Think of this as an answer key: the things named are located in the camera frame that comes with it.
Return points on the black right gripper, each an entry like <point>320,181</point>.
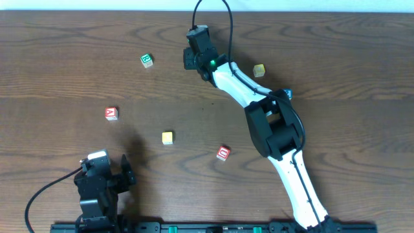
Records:
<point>188,58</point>

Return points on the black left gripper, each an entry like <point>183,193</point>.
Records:
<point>119,180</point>

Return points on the yellow top block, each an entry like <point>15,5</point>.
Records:
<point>259,70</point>

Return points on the red letter A block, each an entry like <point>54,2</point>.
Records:
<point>111,113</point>

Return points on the blue number 2 block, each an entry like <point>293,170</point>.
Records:
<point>289,93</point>

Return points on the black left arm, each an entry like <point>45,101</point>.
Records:
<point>99,212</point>

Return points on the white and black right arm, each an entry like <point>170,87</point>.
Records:
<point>276,130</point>

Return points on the yellow block with cow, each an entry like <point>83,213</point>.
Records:
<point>167,138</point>

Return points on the green letter R block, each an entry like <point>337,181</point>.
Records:
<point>146,60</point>

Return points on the red letter U block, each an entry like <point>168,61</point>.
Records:
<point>223,153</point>

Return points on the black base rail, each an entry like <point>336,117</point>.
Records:
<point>272,227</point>

